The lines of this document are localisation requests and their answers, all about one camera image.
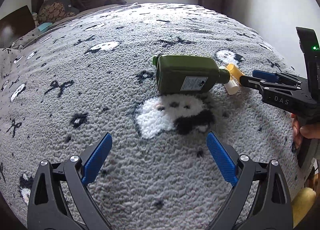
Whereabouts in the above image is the brown patterned pillow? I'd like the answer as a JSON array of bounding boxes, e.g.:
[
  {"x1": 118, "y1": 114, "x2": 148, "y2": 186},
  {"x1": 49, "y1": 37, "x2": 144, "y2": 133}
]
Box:
[{"x1": 37, "y1": 0, "x2": 80, "y2": 24}]

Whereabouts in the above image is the teal small object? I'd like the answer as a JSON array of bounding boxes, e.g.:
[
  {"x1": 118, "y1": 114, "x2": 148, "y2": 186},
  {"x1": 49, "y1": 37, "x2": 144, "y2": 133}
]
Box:
[{"x1": 37, "y1": 22, "x2": 53, "y2": 33}]

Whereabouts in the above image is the grey patterned fleece blanket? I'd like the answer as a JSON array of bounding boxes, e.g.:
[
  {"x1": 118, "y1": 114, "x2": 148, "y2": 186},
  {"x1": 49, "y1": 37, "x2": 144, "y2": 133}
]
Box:
[{"x1": 1, "y1": 3, "x2": 310, "y2": 229}]

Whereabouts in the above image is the yellow cylindrical tube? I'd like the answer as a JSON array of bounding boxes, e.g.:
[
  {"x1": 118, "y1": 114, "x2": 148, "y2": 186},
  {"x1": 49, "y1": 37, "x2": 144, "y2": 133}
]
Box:
[{"x1": 226, "y1": 63, "x2": 244, "y2": 85}]

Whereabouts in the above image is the small white cylinder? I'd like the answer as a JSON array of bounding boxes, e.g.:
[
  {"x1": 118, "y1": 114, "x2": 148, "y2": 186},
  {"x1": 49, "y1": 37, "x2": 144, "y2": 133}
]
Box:
[{"x1": 224, "y1": 79, "x2": 239, "y2": 95}]

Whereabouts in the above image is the large dark green bottle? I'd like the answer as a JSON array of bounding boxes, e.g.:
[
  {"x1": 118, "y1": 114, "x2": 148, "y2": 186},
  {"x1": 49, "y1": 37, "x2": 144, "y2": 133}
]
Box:
[{"x1": 152, "y1": 54, "x2": 231, "y2": 94}]

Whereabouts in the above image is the dark wooden headboard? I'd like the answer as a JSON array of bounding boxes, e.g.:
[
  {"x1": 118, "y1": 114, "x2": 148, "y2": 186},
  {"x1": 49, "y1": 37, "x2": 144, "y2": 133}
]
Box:
[{"x1": 0, "y1": 6, "x2": 35, "y2": 48}]

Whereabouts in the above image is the person right hand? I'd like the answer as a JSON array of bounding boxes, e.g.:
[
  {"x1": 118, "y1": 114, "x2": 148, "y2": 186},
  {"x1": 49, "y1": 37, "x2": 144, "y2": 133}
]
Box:
[{"x1": 291, "y1": 114, "x2": 320, "y2": 149}]

